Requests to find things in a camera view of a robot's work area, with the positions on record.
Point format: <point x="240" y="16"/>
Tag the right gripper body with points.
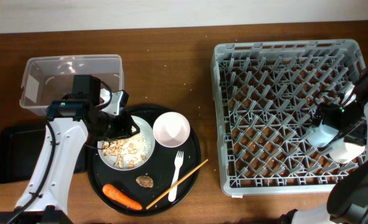
<point x="349" y="120"/>

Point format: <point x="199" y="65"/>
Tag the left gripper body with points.
<point x="114" y="127"/>

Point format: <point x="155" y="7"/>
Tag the blue cup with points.
<point x="320" y="136"/>

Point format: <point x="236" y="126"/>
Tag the grey plate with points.
<point x="144" y="127"/>

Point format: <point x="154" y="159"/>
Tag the white cup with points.
<point x="343" y="152"/>

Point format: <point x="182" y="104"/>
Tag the pink bowl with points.
<point x="171" y="129"/>

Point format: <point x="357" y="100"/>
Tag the white plastic fork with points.
<point x="178" y="162"/>

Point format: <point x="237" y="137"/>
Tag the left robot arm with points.
<point x="90" y="108"/>

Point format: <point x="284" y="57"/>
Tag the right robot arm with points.
<point x="348" y="200"/>

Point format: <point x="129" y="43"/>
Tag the grey dishwasher rack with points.
<point x="263" y="95"/>

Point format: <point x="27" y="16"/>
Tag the food scraps and rice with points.
<point x="126" y="154"/>

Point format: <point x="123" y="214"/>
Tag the round black serving tray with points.
<point x="160" y="167"/>

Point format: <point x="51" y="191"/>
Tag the orange carrot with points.
<point x="113" y="193"/>

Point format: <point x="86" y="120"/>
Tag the brown walnut shell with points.
<point x="145" y="181"/>

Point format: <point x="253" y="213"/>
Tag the clear plastic bin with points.
<point x="46" y="79"/>

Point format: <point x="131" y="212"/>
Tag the black rectangular tray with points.
<point x="20" y="147"/>

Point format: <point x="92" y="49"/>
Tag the wooden chopstick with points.
<point x="176" y="184"/>

